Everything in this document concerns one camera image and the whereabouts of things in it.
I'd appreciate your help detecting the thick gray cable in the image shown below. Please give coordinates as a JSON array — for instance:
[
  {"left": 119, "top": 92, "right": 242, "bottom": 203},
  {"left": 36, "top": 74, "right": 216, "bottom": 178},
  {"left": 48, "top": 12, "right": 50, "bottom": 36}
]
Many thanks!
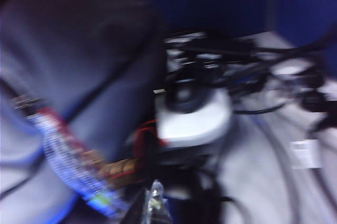
[{"left": 251, "top": 117, "right": 319, "bottom": 224}]

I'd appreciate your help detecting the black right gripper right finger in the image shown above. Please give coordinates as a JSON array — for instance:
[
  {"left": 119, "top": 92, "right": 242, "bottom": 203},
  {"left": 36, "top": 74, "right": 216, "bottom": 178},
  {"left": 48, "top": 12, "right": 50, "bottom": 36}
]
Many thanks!
[{"left": 147, "top": 179, "right": 173, "bottom": 224}]

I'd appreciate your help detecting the white label tag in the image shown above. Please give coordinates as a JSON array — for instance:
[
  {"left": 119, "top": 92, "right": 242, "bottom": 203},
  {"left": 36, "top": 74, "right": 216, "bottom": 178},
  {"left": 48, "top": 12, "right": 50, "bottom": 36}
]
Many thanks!
[{"left": 290, "top": 139, "right": 324, "bottom": 170}]

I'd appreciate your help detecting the white device with black dome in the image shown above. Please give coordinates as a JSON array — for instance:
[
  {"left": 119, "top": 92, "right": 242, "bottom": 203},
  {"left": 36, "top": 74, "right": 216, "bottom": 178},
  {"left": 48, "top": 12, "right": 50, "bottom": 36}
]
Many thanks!
[{"left": 154, "top": 84, "right": 233, "bottom": 151}]

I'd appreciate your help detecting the white backpack with dark lining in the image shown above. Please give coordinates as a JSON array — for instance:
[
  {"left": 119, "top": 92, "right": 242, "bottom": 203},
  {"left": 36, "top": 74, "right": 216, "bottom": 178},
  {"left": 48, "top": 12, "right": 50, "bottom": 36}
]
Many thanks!
[{"left": 0, "top": 0, "right": 165, "bottom": 224}]

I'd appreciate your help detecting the tangle of black cables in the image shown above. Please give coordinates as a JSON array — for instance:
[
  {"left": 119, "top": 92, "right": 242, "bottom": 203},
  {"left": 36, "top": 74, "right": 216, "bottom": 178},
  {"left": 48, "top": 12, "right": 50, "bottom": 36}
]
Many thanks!
[{"left": 163, "top": 31, "right": 337, "bottom": 115}]

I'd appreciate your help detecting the red wire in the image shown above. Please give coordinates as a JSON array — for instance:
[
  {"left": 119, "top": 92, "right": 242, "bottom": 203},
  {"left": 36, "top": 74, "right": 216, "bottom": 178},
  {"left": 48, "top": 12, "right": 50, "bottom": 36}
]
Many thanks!
[{"left": 133, "top": 119, "right": 165, "bottom": 158}]

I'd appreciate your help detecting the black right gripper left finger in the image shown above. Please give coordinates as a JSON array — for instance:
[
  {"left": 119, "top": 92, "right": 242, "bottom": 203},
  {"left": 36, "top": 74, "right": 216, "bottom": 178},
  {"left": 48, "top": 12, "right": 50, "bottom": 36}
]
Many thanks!
[{"left": 125, "top": 187, "right": 148, "bottom": 224}]

